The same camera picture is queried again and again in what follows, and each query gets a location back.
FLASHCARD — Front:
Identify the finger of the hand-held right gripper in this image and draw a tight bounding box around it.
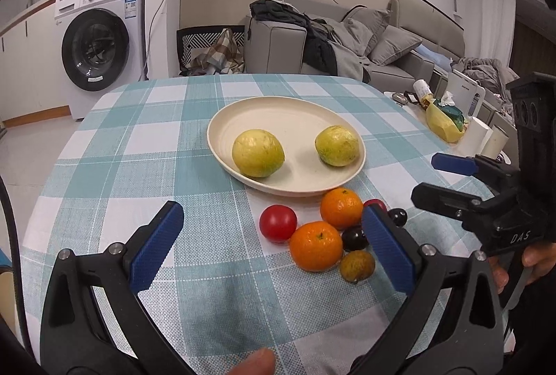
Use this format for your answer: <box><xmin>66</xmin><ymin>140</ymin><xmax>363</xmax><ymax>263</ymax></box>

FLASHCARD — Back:
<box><xmin>411</xmin><ymin>183</ymin><xmax>500</xmax><ymax>230</ymax></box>
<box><xmin>431</xmin><ymin>153</ymin><xmax>521</xmax><ymax>195</ymax></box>

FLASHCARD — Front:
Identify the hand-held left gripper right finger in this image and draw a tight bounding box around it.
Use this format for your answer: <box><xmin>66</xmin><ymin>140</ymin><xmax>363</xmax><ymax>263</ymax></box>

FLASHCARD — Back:
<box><xmin>350</xmin><ymin>205</ymin><xmax>507</xmax><ymax>375</ymax></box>

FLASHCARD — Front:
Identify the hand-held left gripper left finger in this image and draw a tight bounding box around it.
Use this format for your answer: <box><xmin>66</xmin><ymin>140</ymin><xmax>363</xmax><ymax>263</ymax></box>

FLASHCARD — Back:
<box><xmin>40</xmin><ymin>201</ymin><xmax>185</xmax><ymax>375</ymax></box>

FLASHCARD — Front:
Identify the small brown-green fruit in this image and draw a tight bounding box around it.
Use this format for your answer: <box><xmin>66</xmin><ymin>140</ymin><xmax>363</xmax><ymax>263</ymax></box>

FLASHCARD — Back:
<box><xmin>340</xmin><ymin>250</ymin><xmax>376</xmax><ymax>284</ymax></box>

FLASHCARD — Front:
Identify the large orange mandarin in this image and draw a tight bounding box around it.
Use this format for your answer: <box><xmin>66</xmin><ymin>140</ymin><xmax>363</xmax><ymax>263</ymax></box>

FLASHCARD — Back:
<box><xmin>289</xmin><ymin>221</ymin><xmax>344</xmax><ymax>272</ymax></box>

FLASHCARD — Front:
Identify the large red tomato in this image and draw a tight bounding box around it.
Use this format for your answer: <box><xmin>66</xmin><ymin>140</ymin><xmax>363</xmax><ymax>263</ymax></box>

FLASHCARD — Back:
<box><xmin>259</xmin><ymin>204</ymin><xmax>298</xmax><ymax>244</ymax></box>

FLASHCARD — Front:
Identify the cream round plate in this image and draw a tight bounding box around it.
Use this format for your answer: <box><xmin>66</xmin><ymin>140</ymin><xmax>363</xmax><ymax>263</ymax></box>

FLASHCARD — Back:
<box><xmin>207</xmin><ymin>96</ymin><xmax>366</xmax><ymax>197</ymax></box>

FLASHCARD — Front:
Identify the person's right hand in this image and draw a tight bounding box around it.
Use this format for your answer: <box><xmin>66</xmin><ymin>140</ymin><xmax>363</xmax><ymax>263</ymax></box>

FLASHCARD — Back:
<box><xmin>489</xmin><ymin>242</ymin><xmax>556</xmax><ymax>295</ymax></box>

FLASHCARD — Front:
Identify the person's left hand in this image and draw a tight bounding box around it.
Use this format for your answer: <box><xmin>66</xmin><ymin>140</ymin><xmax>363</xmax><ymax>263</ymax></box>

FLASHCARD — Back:
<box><xmin>226</xmin><ymin>348</ymin><xmax>276</xmax><ymax>375</ymax></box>

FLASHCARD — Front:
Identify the tall white cup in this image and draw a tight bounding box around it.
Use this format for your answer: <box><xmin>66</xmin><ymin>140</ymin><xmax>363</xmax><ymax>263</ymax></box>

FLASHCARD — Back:
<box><xmin>458</xmin><ymin>117</ymin><xmax>493</xmax><ymax>156</ymax></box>

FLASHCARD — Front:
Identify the yellow bag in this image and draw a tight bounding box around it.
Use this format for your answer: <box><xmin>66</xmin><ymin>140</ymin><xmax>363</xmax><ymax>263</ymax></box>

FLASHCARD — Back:
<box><xmin>425</xmin><ymin>99</ymin><xmax>467</xmax><ymax>142</ymax></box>

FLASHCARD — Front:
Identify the short white cup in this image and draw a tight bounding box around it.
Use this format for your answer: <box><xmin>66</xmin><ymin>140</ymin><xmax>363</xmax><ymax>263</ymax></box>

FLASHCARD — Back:
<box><xmin>480</xmin><ymin>125</ymin><xmax>509</xmax><ymax>161</ymax></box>

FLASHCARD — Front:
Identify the small orange mandarin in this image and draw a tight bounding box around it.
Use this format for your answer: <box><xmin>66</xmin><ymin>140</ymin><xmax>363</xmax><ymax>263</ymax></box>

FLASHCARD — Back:
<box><xmin>320</xmin><ymin>187</ymin><xmax>365</xmax><ymax>230</ymax></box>

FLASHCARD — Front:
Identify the white electric kettle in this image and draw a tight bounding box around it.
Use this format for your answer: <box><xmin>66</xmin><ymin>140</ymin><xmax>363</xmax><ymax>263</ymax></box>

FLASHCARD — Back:
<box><xmin>447</xmin><ymin>69</ymin><xmax>485</xmax><ymax>119</ymax></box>

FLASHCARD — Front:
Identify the white pill bottle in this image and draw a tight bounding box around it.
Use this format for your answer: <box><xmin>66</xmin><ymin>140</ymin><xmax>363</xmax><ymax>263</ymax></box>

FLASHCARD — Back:
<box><xmin>412</xmin><ymin>80</ymin><xmax>435</xmax><ymax>104</ymax></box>

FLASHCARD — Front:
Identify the grey crumpled blanket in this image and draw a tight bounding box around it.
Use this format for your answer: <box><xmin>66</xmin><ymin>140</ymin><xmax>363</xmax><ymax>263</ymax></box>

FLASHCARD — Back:
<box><xmin>452</xmin><ymin>57</ymin><xmax>520</xmax><ymax>115</ymax></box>

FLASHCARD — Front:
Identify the teal checkered tablecloth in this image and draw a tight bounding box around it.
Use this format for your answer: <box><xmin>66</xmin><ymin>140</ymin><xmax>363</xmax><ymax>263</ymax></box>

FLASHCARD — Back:
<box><xmin>19</xmin><ymin>73</ymin><xmax>513</xmax><ymax>375</ymax></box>

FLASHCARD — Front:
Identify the small yellow-green guava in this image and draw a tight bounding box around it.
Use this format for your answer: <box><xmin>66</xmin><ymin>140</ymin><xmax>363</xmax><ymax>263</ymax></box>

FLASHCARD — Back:
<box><xmin>314</xmin><ymin>125</ymin><xmax>360</xmax><ymax>167</ymax></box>

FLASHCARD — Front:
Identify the light blue cloth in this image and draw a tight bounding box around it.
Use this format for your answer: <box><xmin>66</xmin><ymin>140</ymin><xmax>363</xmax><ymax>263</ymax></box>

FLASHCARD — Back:
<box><xmin>412</xmin><ymin>44</ymin><xmax>452</xmax><ymax>67</ymax></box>

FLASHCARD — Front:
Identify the small grey pillow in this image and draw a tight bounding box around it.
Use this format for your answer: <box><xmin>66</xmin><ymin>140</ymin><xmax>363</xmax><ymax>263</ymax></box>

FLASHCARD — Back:
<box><xmin>369</xmin><ymin>27</ymin><xmax>423</xmax><ymax>67</ymax></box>

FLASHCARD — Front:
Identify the large yellow-green guava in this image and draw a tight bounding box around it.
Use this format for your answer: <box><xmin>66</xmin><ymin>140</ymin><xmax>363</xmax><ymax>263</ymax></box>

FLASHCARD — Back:
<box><xmin>231</xmin><ymin>129</ymin><xmax>286</xmax><ymax>178</ymax></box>

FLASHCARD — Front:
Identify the grey garment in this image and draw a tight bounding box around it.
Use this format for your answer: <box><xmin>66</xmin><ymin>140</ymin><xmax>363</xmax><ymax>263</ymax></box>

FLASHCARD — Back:
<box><xmin>334</xmin><ymin>19</ymin><xmax>372</xmax><ymax>83</ymax></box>

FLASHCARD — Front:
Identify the white curtain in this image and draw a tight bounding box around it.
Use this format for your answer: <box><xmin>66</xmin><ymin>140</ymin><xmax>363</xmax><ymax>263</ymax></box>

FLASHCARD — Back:
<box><xmin>469</xmin><ymin>0</ymin><xmax>517</xmax><ymax>67</ymax></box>

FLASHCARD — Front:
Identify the large grey pillow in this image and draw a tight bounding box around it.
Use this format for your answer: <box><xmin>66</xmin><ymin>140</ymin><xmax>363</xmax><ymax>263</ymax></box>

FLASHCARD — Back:
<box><xmin>343</xmin><ymin>6</ymin><xmax>392</xmax><ymax>55</ymax></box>

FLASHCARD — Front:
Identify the plaid cloth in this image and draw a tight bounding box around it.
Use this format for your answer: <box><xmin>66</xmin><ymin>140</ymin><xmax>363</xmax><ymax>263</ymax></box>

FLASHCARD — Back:
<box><xmin>191</xmin><ymin>28</ymin><xmax>246</xmax><ymax>76</ymax></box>

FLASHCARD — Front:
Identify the white washing machine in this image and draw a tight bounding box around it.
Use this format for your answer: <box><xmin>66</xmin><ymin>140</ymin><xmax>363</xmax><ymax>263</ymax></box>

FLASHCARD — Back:
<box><xmin>54</xmin><ymin>0</ymin><xmax>147</xmax><ymax>122</ymax></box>

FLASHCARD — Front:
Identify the grey sofa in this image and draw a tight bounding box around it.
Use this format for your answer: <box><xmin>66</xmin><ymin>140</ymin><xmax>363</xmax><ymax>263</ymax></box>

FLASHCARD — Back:
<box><xmin>244</xmin><ymin>0</ymin><xmax>465</xmax><ymax>85</ymax></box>

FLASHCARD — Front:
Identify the white counter cabinet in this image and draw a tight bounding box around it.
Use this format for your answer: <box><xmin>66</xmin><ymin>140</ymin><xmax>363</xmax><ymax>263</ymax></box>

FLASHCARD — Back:
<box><xmin>0</xmin><ymin>0</ymin><xmax>72</xmax><ymax>128</ymax></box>

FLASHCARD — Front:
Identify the dark clothes pile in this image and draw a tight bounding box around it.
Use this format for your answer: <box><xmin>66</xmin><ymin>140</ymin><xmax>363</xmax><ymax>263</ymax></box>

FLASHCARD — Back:
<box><xmin>250</xmin><ymin>0</ymin><xmax>340</xmax><ymax>76</ymax></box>

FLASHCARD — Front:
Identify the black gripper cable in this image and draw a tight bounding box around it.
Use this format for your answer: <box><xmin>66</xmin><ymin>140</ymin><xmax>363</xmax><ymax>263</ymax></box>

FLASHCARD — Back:
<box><xmin>0</xmin><ymin>175</ymin><xmax>31</xmax><ymax>354</ymax></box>

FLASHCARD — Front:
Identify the white hanging cable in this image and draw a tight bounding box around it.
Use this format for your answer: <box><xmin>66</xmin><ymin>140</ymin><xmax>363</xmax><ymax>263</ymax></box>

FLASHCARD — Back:
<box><xmin>145</xmin><ymin>0</ymin><xmax>183</xmax><ymax>81</ymax></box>

